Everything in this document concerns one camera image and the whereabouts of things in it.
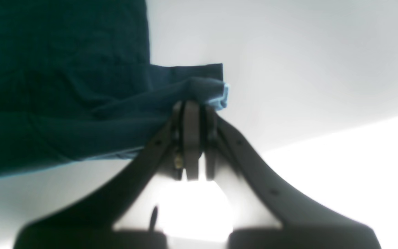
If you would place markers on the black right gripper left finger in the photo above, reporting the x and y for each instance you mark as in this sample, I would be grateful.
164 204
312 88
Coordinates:
88 224

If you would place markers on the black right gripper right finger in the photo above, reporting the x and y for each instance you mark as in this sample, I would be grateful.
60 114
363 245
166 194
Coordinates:
269 212

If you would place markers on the dark blue T-shirt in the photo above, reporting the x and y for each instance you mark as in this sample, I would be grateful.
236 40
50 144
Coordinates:
76 83

